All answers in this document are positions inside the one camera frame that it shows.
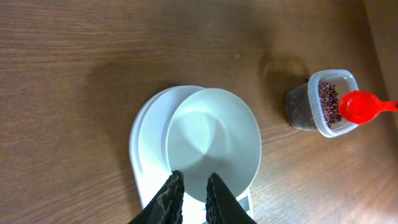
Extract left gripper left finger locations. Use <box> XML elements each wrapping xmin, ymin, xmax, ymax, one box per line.
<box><xmin>128</xmin><ymin>170</ymin><xmax>185</xmax><ymax>224</ymax></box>

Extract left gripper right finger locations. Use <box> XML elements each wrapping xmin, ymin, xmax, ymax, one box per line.
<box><xmin>205</xmin><ymin>172</ymin><xmax>256</xmax><ymax>224</ymax></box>

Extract orange measuring scoop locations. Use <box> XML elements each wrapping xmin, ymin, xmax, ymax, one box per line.
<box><xmin>338</xmin><ymin>90</ymin><xmax>397</xmax><ymax>125</ymax></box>

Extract white digital kitchen scale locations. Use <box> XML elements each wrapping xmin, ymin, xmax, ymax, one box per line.
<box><xmin>129</xmin><ymin>85</ymin><xmax>253</xmax><ymax>223</ymax></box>

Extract white round bowl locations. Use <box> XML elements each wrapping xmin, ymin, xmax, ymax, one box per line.
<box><xmin>164</xmin><ymin>88</ymin><xmax>262</xmax><ymax>202</ymax></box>

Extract red beans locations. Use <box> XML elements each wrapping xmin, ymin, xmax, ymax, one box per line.
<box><xmin>285</xmin><ymin>81</ymin><xmax>342</xmax><ymax>131</ymax></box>

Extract clear plastic container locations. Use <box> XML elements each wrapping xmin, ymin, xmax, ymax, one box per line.
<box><xmin>285</xmin><ymin>69</ymin><xmax>358</xmax><ymax>138</ymax></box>

